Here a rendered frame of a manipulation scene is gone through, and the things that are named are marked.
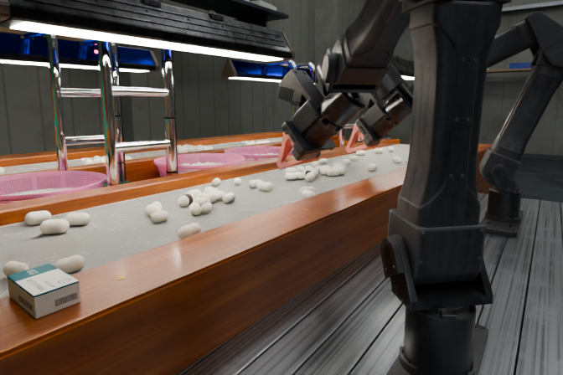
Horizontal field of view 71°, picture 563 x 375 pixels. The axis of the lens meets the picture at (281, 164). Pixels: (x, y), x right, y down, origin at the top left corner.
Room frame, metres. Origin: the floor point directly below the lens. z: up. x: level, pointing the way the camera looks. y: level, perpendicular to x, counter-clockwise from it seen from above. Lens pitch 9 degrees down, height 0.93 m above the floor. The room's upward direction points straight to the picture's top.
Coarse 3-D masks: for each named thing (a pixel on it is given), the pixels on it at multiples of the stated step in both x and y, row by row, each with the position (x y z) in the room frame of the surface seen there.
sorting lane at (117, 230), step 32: (384, 160) 1.34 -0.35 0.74; (224, 192) 0.85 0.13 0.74; (256, 192) 0.85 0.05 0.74; (288, 192) 0.85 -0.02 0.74; (320, 192) 0.85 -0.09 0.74; (96, 224) 0.61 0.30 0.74; (128, 224) 0.61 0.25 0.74; (160, 224) 0.61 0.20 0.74; (224, 224) 0.61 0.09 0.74; (0, 256) 0.48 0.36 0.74; (32, 256) 0.48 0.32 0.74; (64, 256) 0.48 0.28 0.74; (96, 256) 0.48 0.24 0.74; (0, 288) 0.39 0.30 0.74
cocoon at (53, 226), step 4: (48, 220) 0.56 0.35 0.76; (52, 220) 0.56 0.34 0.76; (56, 220) 0.56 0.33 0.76; (60, 220) 0.56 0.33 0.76; (64, 220) 0.57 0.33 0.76; (40, 224) 0.56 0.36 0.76; (44, 224) 0.55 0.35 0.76; (48, 224) 0.56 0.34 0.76; (52, 224) 0.56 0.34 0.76; (56, 224) 0.56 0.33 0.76; (60, 224) 0.56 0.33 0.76; (64, 224) 0.56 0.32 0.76; (68, 224) 0.57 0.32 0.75; (40, 228) 0.55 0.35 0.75; (44, 228) 0.55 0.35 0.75; (48, 228) 0.55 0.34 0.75; (52, 228) 0.55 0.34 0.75; (56, 228) 0.56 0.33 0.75; (60, 228) 0.56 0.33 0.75; (64, 228) 0.56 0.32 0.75; (68, 228) 0.57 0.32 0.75; (44, 232) 0.55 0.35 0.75; (48, 232) 0.55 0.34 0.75; (52, 232) 0.56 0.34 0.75; (56, 232) 0.56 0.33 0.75; (60, 232) 0.56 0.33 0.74; (64, 232) 0.56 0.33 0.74
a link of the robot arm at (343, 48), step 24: (384, 0) 0.46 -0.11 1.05; (408, 0) 0.35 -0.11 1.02; (360, 24) 0.52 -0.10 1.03; (384, 24) 0.48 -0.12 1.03; (408, 24) 0.49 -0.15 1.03; (336, 48) 0.59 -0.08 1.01; (360, 48) 0.53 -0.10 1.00; (384, 48) 0.52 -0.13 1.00; (360, 72) 0.57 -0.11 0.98; (384, 72) 0.57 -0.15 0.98
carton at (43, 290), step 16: (32, 272) 0.33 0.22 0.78; (48, 272) 0.33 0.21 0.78; (64, 272) 0.33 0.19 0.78; (16, 288) 0.31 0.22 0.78; (32, 288) 0.30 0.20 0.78; (48, 288) 0.30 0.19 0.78; (64, 288) 0.30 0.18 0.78; (32, 304) 0.29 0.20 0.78; (48, 304) 0.29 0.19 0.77; (64, 304) 0.30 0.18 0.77
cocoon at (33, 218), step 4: (32, 212) 0.61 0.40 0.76; (36, 212) 0.61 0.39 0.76; (40, 212) 0.61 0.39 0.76; (44, 212) 0.61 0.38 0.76; (48, 212) 0.62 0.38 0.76; (28, 216) 0.60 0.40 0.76; (32, 216) 0.60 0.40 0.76; (36, 216) 0.60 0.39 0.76; (40, 216) 0.61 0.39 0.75; (44, 216) 0.61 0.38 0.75; (48, 216) 0.61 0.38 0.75; (28, 220) 0.60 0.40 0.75; (32, 220) 0.60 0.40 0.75; (36, 220) 0.60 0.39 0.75; (40, 220) 0.61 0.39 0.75; (44, 220) 0.61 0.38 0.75; (32, 224) 0.60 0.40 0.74
